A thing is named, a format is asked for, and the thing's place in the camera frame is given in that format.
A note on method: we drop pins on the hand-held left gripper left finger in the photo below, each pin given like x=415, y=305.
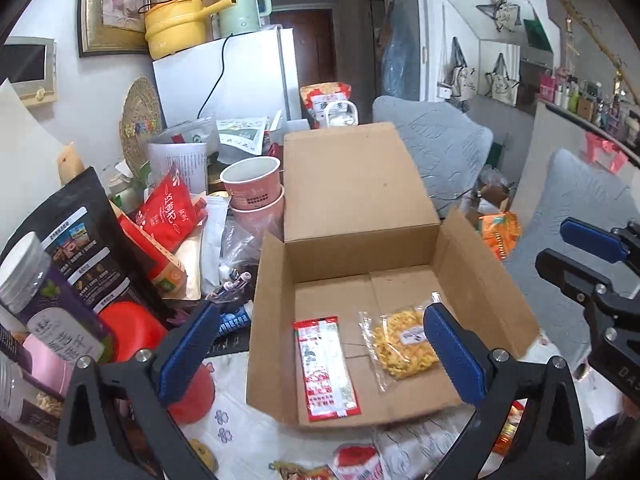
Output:
x=192, y=345

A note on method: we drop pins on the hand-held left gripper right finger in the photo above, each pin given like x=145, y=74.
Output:
x=450, y=355

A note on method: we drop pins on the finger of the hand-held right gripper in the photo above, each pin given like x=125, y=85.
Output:
x=590, y=240
x=560, y=270

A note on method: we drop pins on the clear packet of yellow snacks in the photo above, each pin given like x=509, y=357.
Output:
x=400, y=345

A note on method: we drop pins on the long red white snack packet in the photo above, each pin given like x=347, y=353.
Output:
x=325, y=370

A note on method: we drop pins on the pink triangular snack packet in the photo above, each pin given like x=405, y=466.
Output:
x=355, y=462

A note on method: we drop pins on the red green snack packet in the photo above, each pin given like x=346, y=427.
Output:
x=300, y=472

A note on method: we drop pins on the brown cardboard box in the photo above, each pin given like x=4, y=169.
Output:
x=350, y=195

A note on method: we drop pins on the blue packet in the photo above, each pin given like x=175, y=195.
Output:
x=235, y=320

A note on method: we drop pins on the grey leaf pattern chair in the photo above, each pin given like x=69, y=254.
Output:
x=575, y=185
x=435, y=145

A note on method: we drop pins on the red plastic canister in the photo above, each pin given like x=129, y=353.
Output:
x=130, y=325

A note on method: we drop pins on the orange snack bag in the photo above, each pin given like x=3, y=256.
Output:
x=500, y=235

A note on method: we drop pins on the pink ribbon bow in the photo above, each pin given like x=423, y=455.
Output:
x=605, y=150

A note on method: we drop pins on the red orange carton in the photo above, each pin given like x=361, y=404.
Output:
x=155, y=260

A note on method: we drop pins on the white cartoon print tablecloth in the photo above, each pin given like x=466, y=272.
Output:
x=240, y=430

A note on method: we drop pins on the red stand-up pouch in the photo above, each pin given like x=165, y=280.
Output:
x=167, y=215

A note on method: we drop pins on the row of cosmetic bottles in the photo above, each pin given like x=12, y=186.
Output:
x=575, y=95

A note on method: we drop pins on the pink bottle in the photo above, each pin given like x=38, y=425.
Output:
x=47, y=365

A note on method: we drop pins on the purple label jar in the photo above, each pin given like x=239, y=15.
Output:
x=45, y=300

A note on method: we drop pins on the black cereal pouch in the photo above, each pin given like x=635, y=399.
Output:
x=85, y=230

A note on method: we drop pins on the clear jar of nuts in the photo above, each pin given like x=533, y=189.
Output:
x=25, y=395

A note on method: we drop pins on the printed paper sheet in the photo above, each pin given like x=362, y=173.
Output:
x=177, y=165

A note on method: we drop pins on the canvas tote bag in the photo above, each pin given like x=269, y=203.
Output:
x=460, y=82

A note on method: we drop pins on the bamboo stalk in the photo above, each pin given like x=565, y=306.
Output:
x=595, y=35

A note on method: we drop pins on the white green pouch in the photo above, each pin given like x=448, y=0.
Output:
x=242, y=135

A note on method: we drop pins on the brown paper bag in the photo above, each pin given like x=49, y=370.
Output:
x=70, y=162

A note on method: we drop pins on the round woven mat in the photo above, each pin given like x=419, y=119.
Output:
x=142, y=105

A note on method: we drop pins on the white board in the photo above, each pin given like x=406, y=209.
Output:
x=25, y=160

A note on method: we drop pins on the blue plastic bag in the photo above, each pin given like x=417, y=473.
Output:
x=400, y=50

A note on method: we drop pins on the white refrigerator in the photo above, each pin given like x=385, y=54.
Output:
x=250, y=80

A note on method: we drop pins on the red white snack bag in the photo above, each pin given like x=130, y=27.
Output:
x=325, y=100

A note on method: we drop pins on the yellow cooking pot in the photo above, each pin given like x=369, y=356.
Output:
x=170, y=30

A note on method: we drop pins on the brown door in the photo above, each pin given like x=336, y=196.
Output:
x=305, y=45

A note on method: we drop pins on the pale green electric kettle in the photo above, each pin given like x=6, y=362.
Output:
x=240, y=10

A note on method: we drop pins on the wall intercom monitor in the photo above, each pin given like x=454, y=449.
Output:
x=25, y=65

